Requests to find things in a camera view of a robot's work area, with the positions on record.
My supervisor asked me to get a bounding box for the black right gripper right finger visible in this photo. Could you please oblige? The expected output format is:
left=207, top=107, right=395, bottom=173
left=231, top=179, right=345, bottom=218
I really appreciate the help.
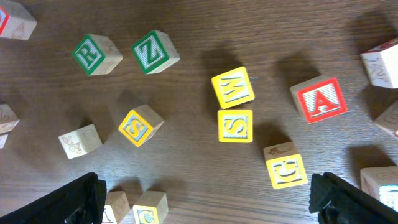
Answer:
left=308, top=172, right=397, bottom=224

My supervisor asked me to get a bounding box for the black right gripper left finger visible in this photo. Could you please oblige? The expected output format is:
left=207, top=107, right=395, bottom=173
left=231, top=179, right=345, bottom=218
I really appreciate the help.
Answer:
left=1, top=172, right=107, bottom=224

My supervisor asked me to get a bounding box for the red I letter block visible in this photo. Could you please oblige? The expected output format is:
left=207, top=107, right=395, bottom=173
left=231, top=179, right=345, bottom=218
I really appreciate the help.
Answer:
left=101, top=191, right=130, bottom=224

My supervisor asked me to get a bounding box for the red side wooden block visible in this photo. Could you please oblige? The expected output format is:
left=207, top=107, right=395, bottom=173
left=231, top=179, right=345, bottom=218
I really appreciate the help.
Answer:
left=58, top=124, right=103, bottom=159

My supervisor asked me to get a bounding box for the yellow block cluster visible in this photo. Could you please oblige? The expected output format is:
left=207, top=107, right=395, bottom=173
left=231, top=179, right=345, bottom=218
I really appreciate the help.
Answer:
left=132, top=190, right=169, bottom=224
left=374, top=101, right=398, bottom=139

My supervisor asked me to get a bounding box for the red A letter block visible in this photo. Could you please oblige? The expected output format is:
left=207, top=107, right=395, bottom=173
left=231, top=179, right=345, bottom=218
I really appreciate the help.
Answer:
left=290, top=76, right=348, bottom=124

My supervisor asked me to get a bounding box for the green R letter block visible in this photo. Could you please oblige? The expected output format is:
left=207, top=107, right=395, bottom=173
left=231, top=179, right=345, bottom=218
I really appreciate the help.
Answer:
left=72, top=34, right=123, bottom=76

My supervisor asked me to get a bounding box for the red C letter block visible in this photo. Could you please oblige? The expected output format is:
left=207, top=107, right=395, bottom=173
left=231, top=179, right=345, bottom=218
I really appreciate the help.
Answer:
left=1, top=0, right=37, bottom=40

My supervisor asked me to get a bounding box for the blue L letter block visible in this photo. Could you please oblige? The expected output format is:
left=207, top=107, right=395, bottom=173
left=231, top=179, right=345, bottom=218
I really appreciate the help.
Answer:
left=360, top=166, right=397, bottom=211

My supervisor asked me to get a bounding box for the yellow umbrella picture block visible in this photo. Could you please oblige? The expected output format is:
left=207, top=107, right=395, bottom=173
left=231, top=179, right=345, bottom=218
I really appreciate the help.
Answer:
left=263, top=142, right=308, bottom=189

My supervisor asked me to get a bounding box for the yellow block near R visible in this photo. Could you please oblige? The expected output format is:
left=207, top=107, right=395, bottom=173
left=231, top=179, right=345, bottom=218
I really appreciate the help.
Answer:
left=118, top=104, right=164, bottom=147

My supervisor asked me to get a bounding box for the yellow block left middle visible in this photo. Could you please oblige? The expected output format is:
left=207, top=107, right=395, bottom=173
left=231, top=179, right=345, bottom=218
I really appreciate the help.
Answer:
left=1, top=104, right=20, bottom=134

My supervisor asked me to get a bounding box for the yellow block lower middle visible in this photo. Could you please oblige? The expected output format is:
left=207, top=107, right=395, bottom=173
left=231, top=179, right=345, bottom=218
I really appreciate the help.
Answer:
left=217, top=109, right=253, bottom=143

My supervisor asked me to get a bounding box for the blue side wooden block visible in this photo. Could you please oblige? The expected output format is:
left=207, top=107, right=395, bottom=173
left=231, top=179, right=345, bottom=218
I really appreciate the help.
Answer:
left=360, top=38, right=397, bottom=89

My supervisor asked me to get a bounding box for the yellow block upper middle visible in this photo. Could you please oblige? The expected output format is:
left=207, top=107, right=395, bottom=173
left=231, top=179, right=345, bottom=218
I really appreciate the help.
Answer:
left=211, top=67, right=255, bottom=109

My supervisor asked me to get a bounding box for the green Z letter block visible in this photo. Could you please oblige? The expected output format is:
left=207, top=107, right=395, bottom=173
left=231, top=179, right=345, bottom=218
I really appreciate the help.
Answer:
left=131, top=30, right=180, bottom=75

